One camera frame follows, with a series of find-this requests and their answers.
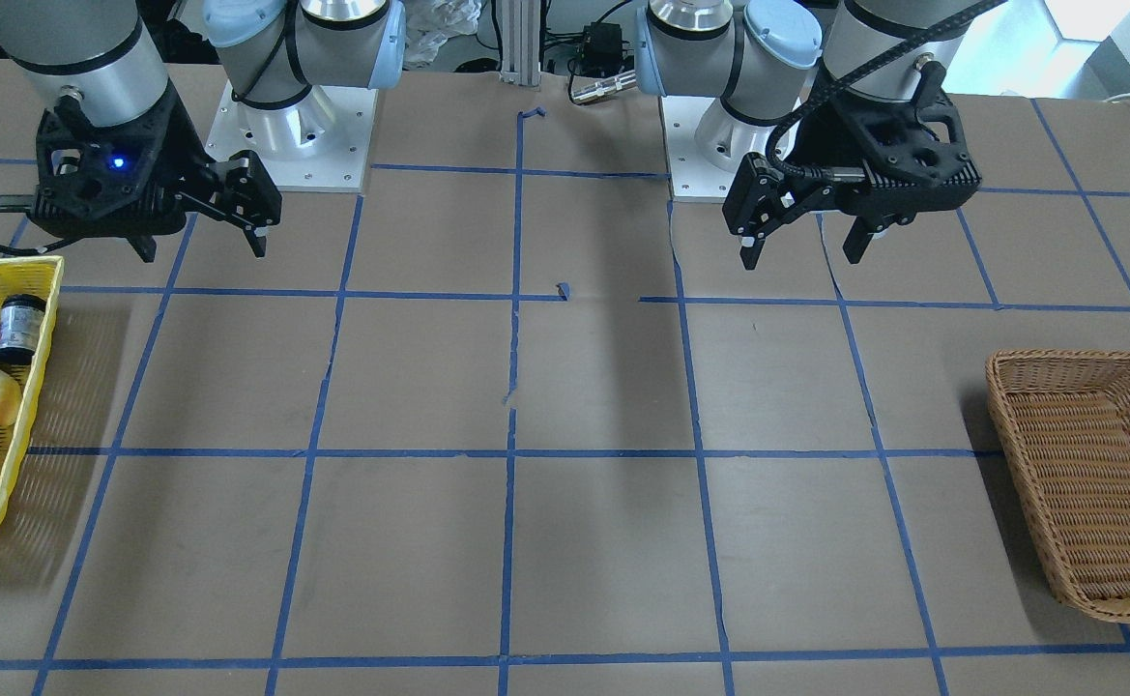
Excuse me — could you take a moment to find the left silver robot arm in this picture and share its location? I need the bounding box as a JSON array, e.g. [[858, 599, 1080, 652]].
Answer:
[[634, 1, 996, 270]]

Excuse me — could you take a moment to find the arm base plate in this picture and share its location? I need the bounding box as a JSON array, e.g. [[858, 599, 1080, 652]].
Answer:
[[658, 96, 773, 205], [205, 82, 382, 194]]

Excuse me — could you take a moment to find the brown wicker basket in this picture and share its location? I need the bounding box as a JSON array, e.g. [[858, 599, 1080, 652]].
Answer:
[[985, 349, 1130, 623]]

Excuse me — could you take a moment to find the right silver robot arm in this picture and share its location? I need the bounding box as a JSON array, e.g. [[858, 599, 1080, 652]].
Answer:
[[0, 1, 407, 263]]

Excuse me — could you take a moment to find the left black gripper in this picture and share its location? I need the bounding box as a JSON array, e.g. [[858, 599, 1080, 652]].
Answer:
[[723, 62, 981, 272]]

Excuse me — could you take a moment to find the black cylindrical can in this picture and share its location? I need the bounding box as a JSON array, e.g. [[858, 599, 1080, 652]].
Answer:
[[0, 294, 47, 365]]

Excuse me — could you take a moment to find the aluminium frame post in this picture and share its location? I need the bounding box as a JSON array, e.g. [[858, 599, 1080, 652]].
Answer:
[[493, 1, 545, 92]]

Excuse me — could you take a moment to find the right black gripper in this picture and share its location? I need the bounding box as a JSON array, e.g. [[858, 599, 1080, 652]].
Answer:
[[33, 82, 283, 264]]

